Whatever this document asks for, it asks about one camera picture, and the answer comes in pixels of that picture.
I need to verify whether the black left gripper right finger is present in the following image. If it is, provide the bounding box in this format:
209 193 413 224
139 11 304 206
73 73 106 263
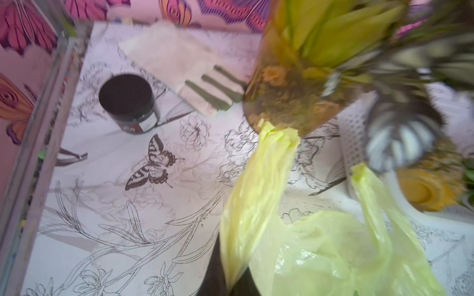
230 268 260 296

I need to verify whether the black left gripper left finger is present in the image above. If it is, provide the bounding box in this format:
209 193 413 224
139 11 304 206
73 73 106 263
196 237 227 296

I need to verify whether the yellow-green plastic bag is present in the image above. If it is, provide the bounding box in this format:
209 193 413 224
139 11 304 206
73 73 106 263
219 121 446 296

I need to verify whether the pineapple with leafy crown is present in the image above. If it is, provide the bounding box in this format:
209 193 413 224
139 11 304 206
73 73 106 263
396 137 474 212

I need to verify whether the white folded cloth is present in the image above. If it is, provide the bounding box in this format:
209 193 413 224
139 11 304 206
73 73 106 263
119 22 246 117

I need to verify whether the black round jar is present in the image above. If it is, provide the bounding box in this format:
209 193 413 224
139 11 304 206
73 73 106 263
98 74 159 134

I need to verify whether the potted plant with striped leaves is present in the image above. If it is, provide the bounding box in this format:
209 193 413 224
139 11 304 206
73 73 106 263
243 1 474 172

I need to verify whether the white perforated plastic basket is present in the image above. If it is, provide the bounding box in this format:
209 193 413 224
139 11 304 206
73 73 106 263
335 83 474 226

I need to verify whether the aluminium frame rail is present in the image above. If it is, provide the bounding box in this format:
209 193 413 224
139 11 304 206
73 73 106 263
1 22 93 296

